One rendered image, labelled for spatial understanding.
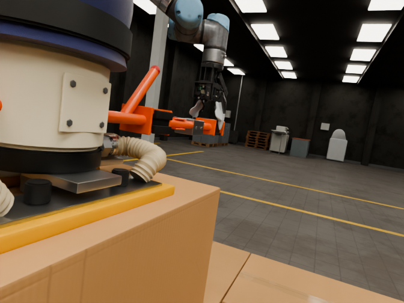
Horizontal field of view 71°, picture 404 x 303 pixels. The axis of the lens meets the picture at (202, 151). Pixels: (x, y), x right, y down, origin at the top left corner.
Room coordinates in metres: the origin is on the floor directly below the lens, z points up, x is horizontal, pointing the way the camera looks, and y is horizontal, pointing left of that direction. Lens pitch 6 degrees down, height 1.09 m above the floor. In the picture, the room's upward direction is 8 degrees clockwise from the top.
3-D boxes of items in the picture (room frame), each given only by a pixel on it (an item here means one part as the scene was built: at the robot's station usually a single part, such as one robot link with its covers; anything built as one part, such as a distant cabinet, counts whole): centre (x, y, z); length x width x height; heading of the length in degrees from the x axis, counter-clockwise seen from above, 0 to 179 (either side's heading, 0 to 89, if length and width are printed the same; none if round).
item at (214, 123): (0.97, -0.01, 1.07); 0.08 x 0.07 x 0.05; 155
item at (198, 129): (0.85, 0.05, 1.06); 0.07 x 0.07 x 0.04; 65
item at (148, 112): (0.65, 0.14, 1.07); 0.10 x 0.08 x 0.06; 65
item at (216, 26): (0.95, 0.01, 1.37); 0.09 x 0.08 x 0.11; 97
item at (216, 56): (0.95, 0.00, 1.29); 0.08 x 0.08 x 0.05
